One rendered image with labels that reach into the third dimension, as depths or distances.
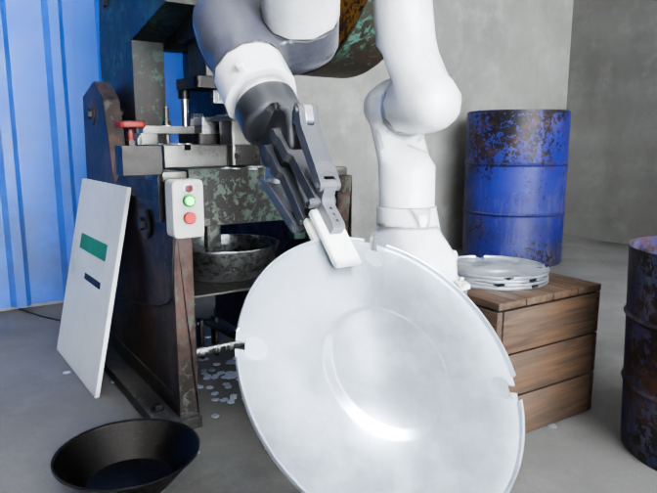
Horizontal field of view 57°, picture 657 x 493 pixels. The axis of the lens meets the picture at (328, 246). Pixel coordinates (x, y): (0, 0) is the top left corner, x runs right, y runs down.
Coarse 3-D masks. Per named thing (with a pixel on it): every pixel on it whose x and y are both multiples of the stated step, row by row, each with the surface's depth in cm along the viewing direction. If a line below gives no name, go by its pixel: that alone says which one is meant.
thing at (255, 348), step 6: (252, 336) 51; (258, 336) 51; (246, 342) 51; (252, 342) 51; (258, 342) 51; (264, 342) 51; (246, 348) 50; (252, 348) 50; (258, 348) 51; (264, 348) 51; (246, 354) 50; (252, 354) 50; (258, 354) 50; (264, 354) 51
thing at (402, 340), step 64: (320, 256) 60; (384, 256) 64; (256, 320) 52; (320, 320) 55; (384, 320) 58; (448, 320) 62; (256, 384) 49; (320, 384) 51; (384, 384) 53; (448, 384) 56; (512, 384) 60; (320, 448) 48; (384, 448) 50; (448, 448) 53; (512, 448) 56
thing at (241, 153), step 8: (208, 120) 168; (216, 120) 163; (224, 120) 162; (232, 120) 161; (224, 128) 164; (232, 128) 162; (240, 128) 163; (224, 136) 165; (232, 136) 162; (240, 136) 163; (224, 144) 165; (232, 144) 162; (240, 144) 163; (248, 144) 165; (232, 152) 163; (240, 152) 164; (248, 152) 165; (256, 152) 166; (232, 160) 163; (240, 160) 164; (248, 160) 166; (256, 160) 167
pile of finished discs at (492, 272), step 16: (464, 256) 177; (496, 256) 177; (464, 272) 157; (480, 272) 157; (496, 272) 157; (512, 272) 158; (528, 272) 158; (544, 272) 158; (480, 288) 151; (496, 288) 150; (512, 288) 150; (528, 288) 151
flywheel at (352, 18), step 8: (344, 0) 182; (352, 0) 174; (360, 0) 171; (344, 8) 183; (352, 8) 174; (360, 8) 171; (344, 16) 177; (352, 16) 174; (344, 24) 178; (352, 24) 175; (344, 32) 178; (344, 40) 180
